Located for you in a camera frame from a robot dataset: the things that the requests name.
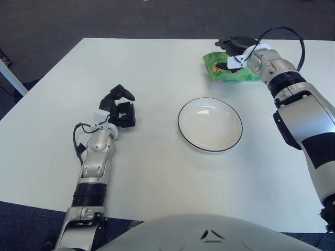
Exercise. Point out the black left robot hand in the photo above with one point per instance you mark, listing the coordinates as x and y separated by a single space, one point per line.
123 116

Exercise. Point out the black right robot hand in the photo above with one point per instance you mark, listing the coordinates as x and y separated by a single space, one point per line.
238 44

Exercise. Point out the green snack bag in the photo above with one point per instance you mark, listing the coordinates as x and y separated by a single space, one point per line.
235 77

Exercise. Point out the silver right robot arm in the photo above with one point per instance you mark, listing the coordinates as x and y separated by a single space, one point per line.
298 123

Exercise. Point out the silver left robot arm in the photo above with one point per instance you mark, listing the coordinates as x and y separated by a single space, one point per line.
96 142

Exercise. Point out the white plate black rim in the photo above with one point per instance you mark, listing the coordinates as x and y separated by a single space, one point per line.
209 125

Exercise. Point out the white right wrist connector box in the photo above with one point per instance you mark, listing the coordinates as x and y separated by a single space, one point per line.
234 61

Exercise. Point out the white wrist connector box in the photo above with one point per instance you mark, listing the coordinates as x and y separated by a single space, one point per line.
234 61
99 116

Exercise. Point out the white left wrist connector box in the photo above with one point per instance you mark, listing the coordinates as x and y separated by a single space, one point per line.
99 116

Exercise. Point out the white table leg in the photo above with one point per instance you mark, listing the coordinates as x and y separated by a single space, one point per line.
13 79

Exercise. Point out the black power strip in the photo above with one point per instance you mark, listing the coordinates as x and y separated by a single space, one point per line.
5 58

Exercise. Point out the grey robot torso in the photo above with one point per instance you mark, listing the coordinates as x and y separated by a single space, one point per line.
209 232

